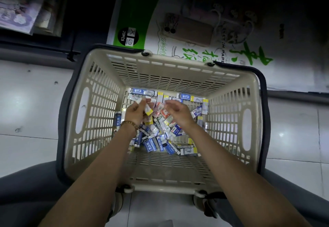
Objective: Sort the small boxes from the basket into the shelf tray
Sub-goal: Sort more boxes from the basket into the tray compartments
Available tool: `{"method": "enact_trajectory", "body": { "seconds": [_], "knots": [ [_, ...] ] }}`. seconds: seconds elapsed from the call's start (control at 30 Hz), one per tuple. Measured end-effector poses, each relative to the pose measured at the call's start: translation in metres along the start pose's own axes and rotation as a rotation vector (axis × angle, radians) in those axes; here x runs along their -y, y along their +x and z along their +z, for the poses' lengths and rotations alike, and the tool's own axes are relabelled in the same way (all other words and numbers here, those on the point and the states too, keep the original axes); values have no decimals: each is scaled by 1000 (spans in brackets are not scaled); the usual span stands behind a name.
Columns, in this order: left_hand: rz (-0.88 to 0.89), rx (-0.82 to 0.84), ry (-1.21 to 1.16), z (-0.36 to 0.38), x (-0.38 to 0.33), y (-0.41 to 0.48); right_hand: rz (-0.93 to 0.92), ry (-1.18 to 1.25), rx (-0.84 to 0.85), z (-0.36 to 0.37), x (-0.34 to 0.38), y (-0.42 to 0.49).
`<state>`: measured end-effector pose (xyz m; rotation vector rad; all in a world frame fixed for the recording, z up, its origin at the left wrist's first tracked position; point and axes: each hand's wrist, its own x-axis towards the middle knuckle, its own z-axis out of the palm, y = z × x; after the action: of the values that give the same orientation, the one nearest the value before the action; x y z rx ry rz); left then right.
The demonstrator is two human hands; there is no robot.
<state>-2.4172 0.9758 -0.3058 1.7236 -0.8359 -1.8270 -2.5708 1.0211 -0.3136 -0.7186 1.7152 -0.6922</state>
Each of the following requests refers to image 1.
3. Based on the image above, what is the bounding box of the person's right hand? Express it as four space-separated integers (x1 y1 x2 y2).
164 100 197 130

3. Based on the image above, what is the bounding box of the person's left hand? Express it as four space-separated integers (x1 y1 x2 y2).
124 98 152 132

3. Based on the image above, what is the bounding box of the pile of mixed packaged erasers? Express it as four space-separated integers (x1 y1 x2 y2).
114 88 209 156

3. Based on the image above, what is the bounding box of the beige plastic shopping basket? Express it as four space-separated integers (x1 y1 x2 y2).
56 44 271 196

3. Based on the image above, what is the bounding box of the person's right forearm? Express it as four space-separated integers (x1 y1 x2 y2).
186 122 312 227

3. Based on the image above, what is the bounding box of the person's left forearm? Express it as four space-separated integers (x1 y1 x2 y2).
38 126 138 227

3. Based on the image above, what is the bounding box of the person's left shoe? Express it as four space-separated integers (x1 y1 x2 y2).
107 192 124 222

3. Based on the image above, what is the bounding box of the person's shoe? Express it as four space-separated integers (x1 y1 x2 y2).
193 194 219 218
107 192 124 222

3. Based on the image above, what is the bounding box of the person's right shoe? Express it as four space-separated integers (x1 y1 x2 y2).
193 194 219 218

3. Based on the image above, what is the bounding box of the green and white paper pack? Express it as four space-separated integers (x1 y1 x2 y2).
107 0 329 93

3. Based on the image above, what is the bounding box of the grey plastic stool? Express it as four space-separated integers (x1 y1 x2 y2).
149 219 174 227

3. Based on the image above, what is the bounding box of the dark metal shelf unit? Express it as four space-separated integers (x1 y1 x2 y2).
0 0 329 104

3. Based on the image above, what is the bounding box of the purple cartoon cover book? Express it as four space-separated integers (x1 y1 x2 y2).
0 0 69 37

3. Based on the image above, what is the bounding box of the wooden bead bracelet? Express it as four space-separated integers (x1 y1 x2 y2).
120 120 139 132

